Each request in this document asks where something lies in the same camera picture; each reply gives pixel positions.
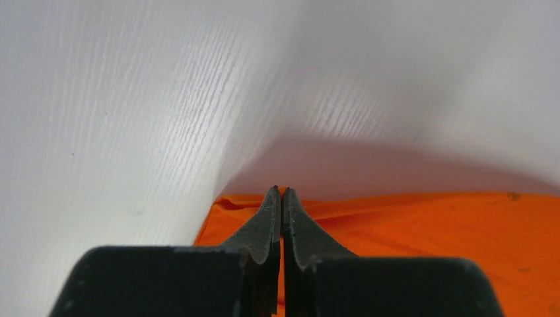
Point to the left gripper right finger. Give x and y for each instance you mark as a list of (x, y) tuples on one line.
[(324, 278)]

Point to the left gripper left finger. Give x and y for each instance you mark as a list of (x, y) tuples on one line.
[(238, 277)]

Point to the orange t-shirt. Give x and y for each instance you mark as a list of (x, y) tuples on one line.
[(512, 237)]

